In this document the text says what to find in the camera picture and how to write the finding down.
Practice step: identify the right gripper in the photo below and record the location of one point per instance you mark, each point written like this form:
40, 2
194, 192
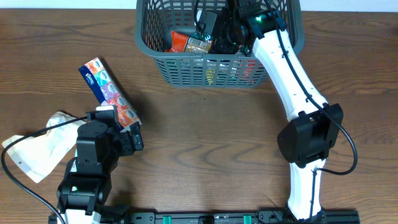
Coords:
222, 38

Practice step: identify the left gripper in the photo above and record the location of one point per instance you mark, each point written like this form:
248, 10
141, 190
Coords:
128, 146

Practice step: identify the orange pasta packet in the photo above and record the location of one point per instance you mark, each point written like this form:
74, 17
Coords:
182, 43

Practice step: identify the colourful tissue pack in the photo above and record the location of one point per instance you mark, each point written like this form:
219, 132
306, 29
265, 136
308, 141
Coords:
107, 92

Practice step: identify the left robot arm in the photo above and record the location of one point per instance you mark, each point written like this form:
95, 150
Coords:
86, 185

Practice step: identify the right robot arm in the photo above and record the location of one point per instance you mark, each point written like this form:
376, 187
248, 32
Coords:
313, 124

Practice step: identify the grey plastic basket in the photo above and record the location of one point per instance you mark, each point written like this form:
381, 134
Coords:
157, 19

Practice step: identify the white paper pouch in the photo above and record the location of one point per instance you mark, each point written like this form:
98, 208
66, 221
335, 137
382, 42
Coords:
38, 156

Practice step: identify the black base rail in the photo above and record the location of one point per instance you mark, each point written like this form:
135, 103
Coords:
199, 217

